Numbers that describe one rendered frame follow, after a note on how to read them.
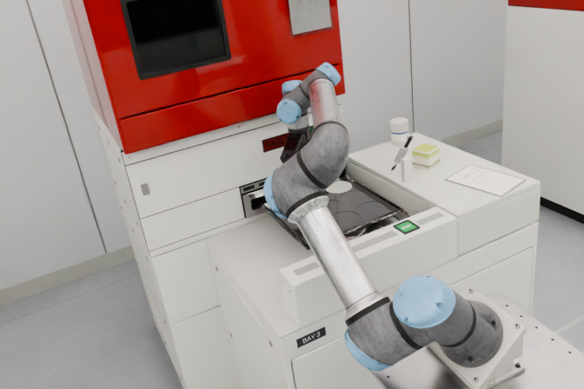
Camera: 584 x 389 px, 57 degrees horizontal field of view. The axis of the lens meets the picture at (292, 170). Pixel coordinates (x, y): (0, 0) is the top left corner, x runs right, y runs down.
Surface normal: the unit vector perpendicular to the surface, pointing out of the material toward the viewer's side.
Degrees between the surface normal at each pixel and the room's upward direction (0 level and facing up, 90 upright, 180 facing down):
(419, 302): 34
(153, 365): 0
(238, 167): 90
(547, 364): 0
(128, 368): 0
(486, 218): 90
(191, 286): 90
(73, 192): 90
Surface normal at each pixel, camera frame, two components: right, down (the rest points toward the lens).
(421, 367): -0.13, -0.91
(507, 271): 0.45, 0.31
